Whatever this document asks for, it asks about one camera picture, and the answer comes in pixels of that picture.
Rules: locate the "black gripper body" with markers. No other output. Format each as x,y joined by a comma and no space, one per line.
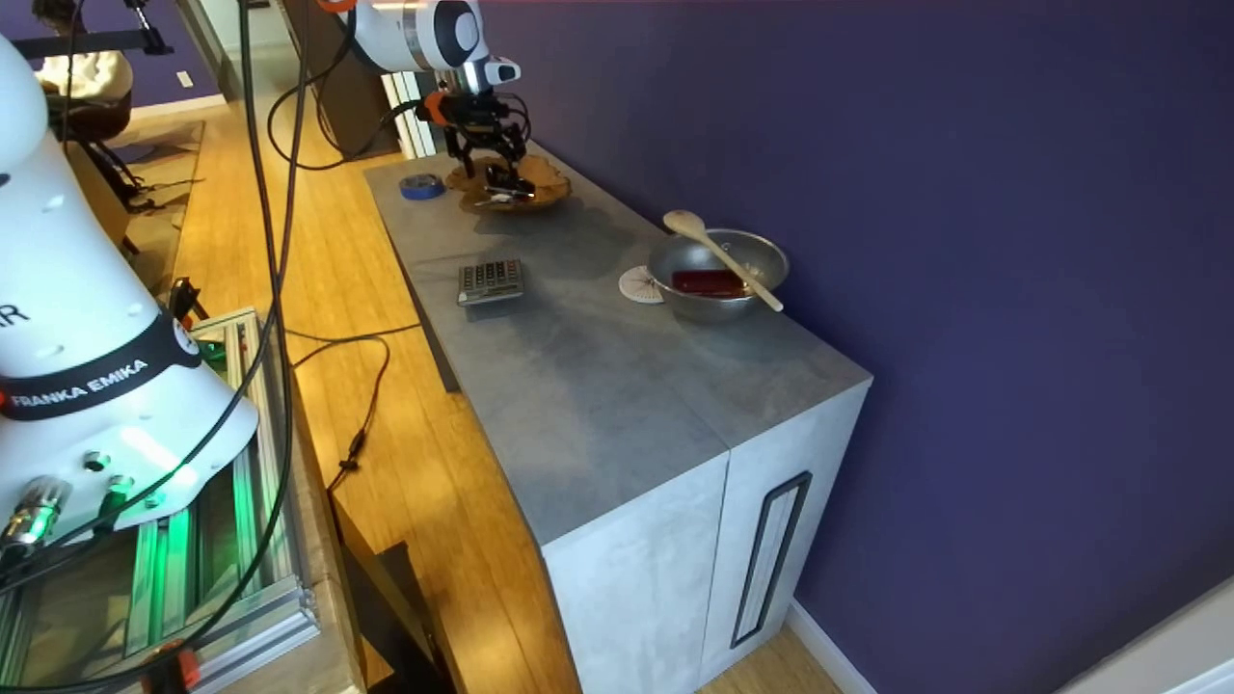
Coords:
485,117

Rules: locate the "brown wooden burl bowl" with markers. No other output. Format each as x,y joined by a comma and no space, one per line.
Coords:
548,191

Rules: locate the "blue masking tape roll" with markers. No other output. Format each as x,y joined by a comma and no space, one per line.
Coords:
422,186

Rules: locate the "grey desk calculator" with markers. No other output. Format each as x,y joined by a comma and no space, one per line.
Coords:
491,284

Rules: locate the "white round coaster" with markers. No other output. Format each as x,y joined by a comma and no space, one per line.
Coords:
635,285

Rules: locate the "bowl with wooden spoon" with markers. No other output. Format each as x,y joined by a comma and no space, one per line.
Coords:
689,226

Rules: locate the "silver metal bowl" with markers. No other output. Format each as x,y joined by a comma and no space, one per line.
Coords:
757,263

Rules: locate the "black office chair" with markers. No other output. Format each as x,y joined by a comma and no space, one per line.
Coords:
98,91

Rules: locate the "grey concrete-look cabinet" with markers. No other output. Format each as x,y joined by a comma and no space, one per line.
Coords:
641,581

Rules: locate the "aluminium robot stand frame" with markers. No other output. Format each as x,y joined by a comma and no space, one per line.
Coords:
194,581

